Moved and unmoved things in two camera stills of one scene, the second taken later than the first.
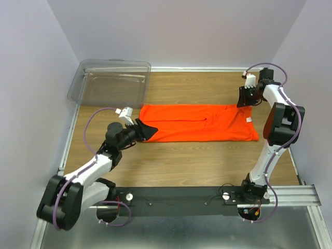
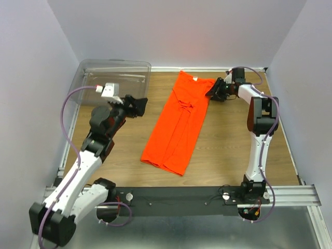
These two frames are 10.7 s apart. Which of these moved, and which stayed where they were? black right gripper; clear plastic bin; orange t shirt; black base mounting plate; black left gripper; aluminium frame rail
Moved: orange t shirt; black left gripper; black right gripper
Stayed: clear plastic bin; black base mounting plate; aluminium frame rail
